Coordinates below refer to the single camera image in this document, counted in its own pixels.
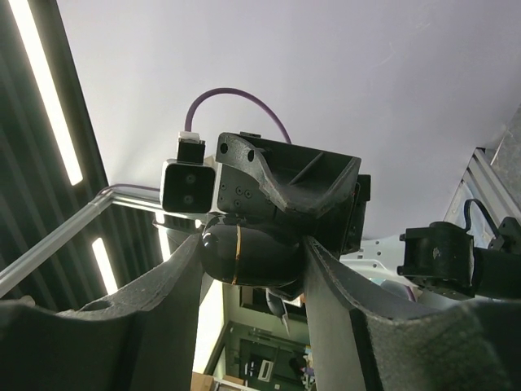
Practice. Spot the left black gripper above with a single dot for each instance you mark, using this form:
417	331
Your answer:
300	185

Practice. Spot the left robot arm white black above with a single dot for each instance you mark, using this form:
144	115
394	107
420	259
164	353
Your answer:
443	258

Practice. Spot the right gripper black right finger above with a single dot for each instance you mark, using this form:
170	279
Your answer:
366	338

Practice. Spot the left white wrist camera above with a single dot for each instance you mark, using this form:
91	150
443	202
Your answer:
187	183

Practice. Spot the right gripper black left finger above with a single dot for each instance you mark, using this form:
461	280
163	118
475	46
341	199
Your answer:
139	338

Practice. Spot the black earbud charging case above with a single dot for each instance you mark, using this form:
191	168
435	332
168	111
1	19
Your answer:
251	252

